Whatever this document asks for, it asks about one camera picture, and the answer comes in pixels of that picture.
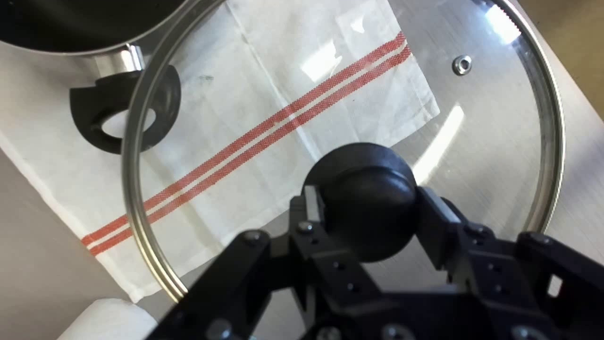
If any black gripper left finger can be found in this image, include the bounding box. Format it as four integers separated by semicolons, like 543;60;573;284
149;184;379;340

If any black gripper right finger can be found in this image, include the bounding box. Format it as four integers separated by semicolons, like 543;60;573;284
415;186;604;340

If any glass lid with black knob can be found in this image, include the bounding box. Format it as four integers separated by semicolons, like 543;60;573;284
118;0;566;303

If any black cooking pot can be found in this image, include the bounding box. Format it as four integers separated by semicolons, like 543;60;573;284
0;0;190;156

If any white towel with red stripes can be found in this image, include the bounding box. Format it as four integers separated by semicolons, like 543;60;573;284
0;0;441;303

